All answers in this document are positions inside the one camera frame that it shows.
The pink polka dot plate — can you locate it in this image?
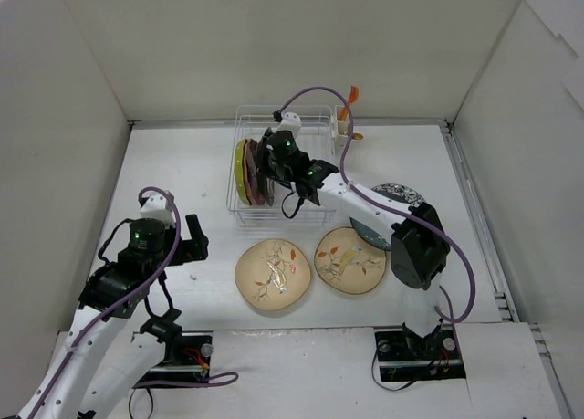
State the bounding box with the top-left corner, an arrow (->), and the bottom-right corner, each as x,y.
244,139 -> 265,206

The green polka dot plate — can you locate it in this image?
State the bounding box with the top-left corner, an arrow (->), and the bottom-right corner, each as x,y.
234,139 -> 251,205

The beige bird plate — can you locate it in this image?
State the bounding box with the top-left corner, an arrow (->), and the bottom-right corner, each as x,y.
314,227 -> 387,295
234,238 -> 312,312

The dark teal plate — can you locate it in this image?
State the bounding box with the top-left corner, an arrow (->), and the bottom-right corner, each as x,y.
349,217 -> 391,251

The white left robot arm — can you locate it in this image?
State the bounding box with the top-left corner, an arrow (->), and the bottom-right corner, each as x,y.
17,214 -> 209,418

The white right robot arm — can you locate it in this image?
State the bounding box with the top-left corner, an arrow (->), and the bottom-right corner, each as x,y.
257,128 -> 450,357

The white cutlery holder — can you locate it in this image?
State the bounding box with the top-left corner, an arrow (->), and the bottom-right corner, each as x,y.
332,105 -> 349,149

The orange plastic fork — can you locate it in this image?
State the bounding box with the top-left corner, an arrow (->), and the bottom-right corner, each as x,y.
338,86 -> 360,121

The black white patterned plate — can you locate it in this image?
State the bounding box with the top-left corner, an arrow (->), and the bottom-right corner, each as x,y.
371,183 -> 425,206

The white wire dish rack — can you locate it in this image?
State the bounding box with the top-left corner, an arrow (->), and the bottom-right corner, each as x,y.
226,104 -> 339,229

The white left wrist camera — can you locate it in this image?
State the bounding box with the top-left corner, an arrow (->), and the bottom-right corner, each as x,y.
140,193 -> 174,225

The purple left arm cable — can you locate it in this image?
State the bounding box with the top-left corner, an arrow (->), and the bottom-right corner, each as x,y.
16,186 -> 239,419

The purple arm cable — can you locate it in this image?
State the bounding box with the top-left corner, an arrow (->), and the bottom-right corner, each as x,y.
278,86 -> 476,323
16,186 -> 239,419

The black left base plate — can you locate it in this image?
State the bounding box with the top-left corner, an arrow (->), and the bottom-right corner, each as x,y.
137,331 -> 214,389

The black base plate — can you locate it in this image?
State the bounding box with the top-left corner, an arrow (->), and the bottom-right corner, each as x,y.
137,331 -> 214,389
372,326 -> 466,385

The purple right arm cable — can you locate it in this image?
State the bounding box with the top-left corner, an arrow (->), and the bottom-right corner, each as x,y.
278,86 -> 476,323

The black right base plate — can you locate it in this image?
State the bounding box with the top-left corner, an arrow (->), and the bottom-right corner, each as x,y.
372,326 -> 466,385

